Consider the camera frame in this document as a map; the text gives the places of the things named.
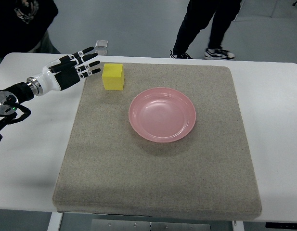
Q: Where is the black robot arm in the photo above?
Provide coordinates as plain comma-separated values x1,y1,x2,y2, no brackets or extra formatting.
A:
0,77,43,141

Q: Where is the person in black sweater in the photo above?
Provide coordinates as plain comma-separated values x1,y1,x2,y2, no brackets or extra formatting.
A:
0,0,58,58

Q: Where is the white chair leg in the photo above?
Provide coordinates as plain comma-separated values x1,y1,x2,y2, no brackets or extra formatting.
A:
233,0,245,22

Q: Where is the white table leg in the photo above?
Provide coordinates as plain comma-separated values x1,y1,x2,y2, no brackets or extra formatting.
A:
47,212,63,231

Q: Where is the metal table base plate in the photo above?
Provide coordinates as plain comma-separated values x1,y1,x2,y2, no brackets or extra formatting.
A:
90,219,211,231

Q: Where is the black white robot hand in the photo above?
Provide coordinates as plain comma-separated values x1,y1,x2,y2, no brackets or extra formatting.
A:
32,47,101,96

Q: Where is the person in black trousers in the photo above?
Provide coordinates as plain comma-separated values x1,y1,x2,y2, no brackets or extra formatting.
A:
170,0,241,60

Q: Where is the yellow foam block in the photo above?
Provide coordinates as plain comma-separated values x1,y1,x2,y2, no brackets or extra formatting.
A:
102,63,125,90

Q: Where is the beige fabric mat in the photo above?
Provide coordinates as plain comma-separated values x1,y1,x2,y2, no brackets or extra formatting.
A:
52,63,262,220

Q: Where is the pink plastic plate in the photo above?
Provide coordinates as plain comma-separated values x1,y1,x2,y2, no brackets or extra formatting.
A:
129,87,196,143

